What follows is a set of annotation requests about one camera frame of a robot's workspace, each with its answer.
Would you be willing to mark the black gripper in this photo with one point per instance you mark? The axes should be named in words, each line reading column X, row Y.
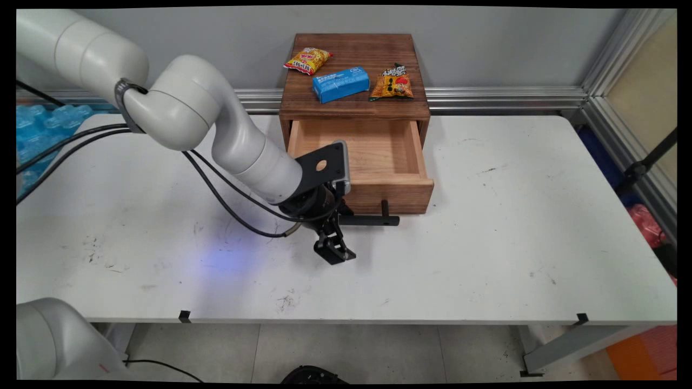
column 313, row 208

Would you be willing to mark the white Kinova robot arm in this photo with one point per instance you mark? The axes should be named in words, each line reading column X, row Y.
column 184, row 102

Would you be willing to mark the brown wooden drawer cabinet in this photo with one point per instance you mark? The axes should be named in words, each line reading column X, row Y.
column 354, row 105

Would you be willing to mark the blue carton box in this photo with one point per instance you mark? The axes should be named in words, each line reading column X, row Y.
column 340, row 84

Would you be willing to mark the black round floor object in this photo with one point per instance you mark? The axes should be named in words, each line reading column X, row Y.
column 313, row 375

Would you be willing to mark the orange snack bag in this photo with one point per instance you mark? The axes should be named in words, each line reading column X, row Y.
column 392, row 85

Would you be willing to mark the yellow red snack bag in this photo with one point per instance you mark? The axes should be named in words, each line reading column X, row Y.
column 308, row 59

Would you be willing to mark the black tape mark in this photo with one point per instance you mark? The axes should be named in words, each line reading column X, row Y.
column 581, row 319
column 185, row 316

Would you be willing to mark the white table leg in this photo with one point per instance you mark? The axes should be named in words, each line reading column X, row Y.
column 578, row 346

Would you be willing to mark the red plastic bag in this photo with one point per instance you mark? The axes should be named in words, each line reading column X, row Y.
column 646, row 224

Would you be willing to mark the blue water bottle pack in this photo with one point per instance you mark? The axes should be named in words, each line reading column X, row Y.
column 40, row 135

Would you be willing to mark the black pole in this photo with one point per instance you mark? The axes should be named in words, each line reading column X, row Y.
column 646, row 162

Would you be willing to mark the black wrist camera mount plate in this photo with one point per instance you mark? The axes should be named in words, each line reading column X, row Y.
column 319, row 167

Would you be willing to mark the horizontal aluminium rail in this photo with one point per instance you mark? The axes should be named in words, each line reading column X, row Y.
column 503, row 99

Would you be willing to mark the aluminium corner frame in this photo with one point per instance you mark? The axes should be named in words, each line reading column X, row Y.
column 616, row 108

